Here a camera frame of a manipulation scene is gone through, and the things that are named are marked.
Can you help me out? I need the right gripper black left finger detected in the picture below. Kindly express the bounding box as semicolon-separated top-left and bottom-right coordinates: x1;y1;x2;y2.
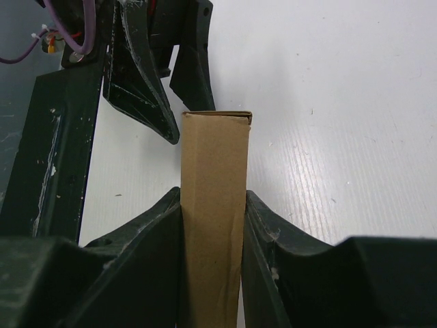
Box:
1;187;182;327

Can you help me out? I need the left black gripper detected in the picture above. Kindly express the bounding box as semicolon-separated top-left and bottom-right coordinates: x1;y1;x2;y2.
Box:
98;1;216;144

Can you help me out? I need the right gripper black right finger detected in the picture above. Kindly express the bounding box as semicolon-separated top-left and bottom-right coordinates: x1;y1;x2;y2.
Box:
242;191;436;327

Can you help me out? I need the brown cardboard box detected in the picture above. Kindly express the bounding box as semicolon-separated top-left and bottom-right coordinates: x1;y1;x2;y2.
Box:
177;111;252;327

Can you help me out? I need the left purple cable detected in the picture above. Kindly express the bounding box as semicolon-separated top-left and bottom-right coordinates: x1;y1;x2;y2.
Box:
0;0;96;65

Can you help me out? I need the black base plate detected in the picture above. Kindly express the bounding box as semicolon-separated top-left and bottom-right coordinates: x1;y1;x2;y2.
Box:
1;46;104;242

